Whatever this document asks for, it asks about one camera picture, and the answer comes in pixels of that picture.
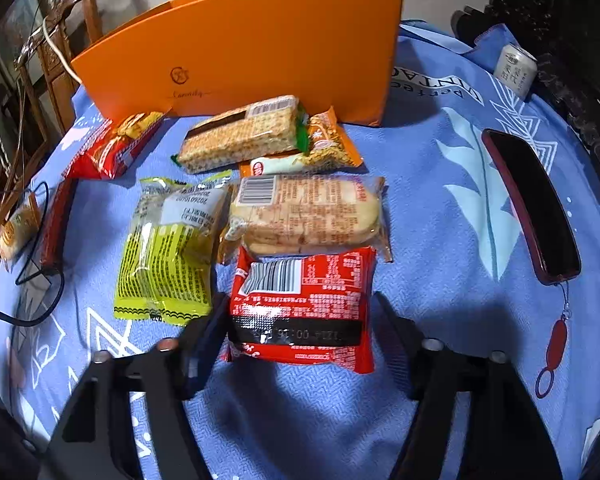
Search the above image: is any yellow green snack pack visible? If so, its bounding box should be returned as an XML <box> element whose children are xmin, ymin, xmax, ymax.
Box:
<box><xmin>114</xmin><ymin>171</ymin><xmax>232</xmax><ymax>326</ymax></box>

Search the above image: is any small red snack packet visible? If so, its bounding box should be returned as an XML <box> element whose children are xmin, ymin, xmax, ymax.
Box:
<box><xmin>227</xmin><ymin>246</ymin><xmax>376</xmax><ymax>374</ymax></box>

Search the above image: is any orange label biscuit pack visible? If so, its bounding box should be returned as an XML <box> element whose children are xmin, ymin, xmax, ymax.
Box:
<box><xmin>0</xmin><ymin>193</ymin><xmax>41</xmax><ymax>262</ymax></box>

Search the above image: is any brown bread pack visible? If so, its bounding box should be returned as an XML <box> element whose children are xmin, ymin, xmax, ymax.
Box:
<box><xmin>218</xmin><ymin>174</ymin><xmax>393</xmax><ymax>264</ymax></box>

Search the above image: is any sesame cracker pack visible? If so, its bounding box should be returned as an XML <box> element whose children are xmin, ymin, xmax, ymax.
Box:
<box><xmin>176</xmin><ymin>94</ymin><xmax>310</xmax><ymax>174</ymax></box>

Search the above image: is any orange noodle snack packet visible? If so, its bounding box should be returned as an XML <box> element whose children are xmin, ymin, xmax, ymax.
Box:
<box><xmin>238</xmin><ymin>106</ymin><xmax>363</xmax><ymax>178</ymax></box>

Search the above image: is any long red biscuit box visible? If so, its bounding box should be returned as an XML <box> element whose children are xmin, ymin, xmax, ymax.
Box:
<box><xmin>40</xmin><ymin>179</ymin><xmax>78</xmax><ymax>271</ymax></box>

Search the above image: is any blue patterned tablecloth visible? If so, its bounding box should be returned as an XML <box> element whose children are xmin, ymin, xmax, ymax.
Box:
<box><xmin>0</xmin><ymin>27</ymin><xmax>600</xmax><ymax>479</ymax></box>

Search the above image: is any smartphone in red case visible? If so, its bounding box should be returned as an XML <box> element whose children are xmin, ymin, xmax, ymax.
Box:
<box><xmin>481</xmin><ymin>129</ymin><xmax>582</xmax><ymax>285</ymax></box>

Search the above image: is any red wafer snack bag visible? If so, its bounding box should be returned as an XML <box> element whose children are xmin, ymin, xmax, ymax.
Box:
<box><xmin>64</xmin><ymin>112</ymin><xmax>166</xmax><ymax>180</ymax></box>

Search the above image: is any carved wooden chair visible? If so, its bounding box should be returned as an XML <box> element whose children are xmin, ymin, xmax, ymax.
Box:
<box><xmin>0</xmin><ymin>0</ymin><xmax>102</xmax><ymax>229</ymax></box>

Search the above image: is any white beverage can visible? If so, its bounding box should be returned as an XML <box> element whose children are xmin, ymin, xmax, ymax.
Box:
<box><xmin>494</xmin><ymin>44</ymin><xmax>538</xmax><ymax>100</ymax></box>

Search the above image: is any orange cardboard box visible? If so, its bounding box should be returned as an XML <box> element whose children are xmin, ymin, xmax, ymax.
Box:
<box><xmin>72</xmin><ymin>0</ymin><xmax>403</xmax><ymax>126</ymax></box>

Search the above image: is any dark carved wooden sofa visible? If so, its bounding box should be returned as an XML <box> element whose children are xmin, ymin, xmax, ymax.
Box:
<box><xmin>451</xmin><ymin>0</ymin><xmax>600</xmax><ymax>172</ymax></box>

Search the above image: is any red phone strap charm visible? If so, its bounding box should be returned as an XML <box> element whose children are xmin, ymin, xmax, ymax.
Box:
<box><xmin>534</xmin><ymin>281</ymin><xmax>571</xmax><ymax>399</ymax></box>

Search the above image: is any black cable on table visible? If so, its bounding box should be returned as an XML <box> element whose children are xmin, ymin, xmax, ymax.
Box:
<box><xmin>0</xmin><ymin>179</ymin><xmax>67</xmax><ymax>328</ymax></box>

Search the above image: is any white power cable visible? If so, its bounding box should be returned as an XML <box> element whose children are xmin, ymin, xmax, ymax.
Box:
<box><xmin>42</xmin><ymin>16</ymin><xmax>83</xmax><ymax>85</ymax></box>

